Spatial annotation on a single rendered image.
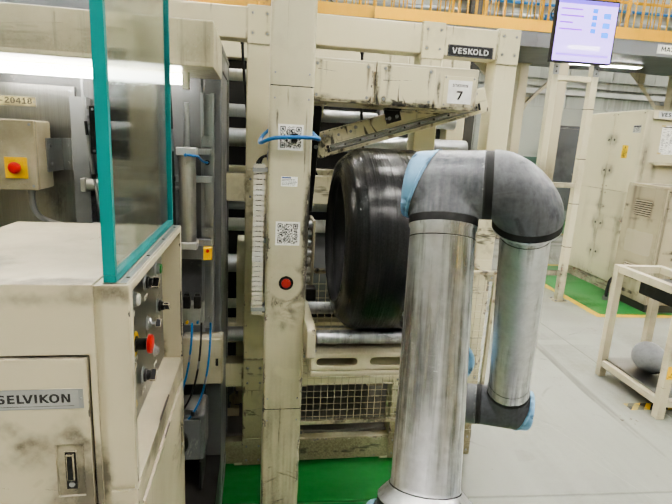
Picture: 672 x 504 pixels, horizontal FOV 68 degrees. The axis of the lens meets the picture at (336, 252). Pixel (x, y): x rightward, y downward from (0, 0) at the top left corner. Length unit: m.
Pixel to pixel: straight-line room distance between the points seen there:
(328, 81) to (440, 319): 1.17
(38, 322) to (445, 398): 0.64
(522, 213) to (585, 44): 4.64
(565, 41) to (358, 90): 3.71
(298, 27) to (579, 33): 4.12
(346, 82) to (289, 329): 0.86
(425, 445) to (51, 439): 0.61
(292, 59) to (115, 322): 0.94
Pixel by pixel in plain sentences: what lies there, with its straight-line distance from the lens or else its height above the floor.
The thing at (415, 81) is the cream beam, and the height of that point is 1.73.
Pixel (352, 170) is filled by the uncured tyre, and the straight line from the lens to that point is 1.48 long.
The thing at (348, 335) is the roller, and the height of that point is 0.91.
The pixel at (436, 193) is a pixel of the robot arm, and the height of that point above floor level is 1.43.
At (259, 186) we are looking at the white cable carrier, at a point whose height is 1.36.
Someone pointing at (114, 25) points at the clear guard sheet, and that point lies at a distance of 0.91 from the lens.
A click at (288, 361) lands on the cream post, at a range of 1.67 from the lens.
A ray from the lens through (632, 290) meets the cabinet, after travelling 5.94.
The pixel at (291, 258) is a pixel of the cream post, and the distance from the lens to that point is 1.55.
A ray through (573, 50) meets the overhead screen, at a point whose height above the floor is 2.43.
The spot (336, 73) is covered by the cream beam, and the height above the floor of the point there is 1.73.
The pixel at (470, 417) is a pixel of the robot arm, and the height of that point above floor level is 0.91.
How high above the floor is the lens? 1.51
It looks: 13 degrees down
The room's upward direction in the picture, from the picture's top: 3 degrees clockwise
